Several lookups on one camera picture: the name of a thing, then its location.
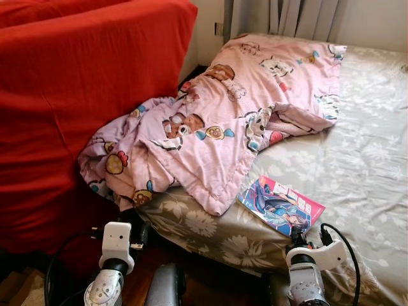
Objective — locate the pink cartoon print blanket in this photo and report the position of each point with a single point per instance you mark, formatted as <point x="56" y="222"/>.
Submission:
<point x="236" y="108"/>

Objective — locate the colourful comic book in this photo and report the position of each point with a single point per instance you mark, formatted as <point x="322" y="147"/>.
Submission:
<point x="280" y="204"/>

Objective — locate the grey floral sheeted mattress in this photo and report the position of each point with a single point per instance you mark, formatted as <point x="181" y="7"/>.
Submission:
<point x="363" y="159"/>

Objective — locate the red fabric cushion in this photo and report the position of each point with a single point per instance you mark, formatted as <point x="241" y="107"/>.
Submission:
<point x="83" y="115"/>
<point x="38" y="9"/>

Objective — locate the grey robot leg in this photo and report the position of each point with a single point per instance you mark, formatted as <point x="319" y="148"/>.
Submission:
<point x="164" y="287"/>

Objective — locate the grey curtain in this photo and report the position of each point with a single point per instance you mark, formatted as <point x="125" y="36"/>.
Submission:
<point x="287" y="16"/>

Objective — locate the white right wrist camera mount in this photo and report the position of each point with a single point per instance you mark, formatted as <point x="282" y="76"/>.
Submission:
<point x="319" y="256"/>

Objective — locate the wall outlet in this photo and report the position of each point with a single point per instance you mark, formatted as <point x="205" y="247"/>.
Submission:
<point x="218" y="29"/>

